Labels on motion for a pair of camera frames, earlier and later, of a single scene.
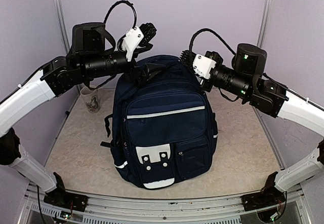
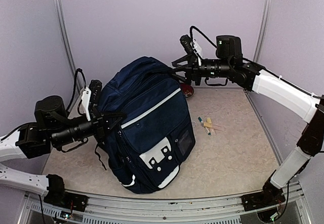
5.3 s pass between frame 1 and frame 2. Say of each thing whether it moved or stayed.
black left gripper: moved
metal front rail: stayed
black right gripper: moved
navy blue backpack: moved
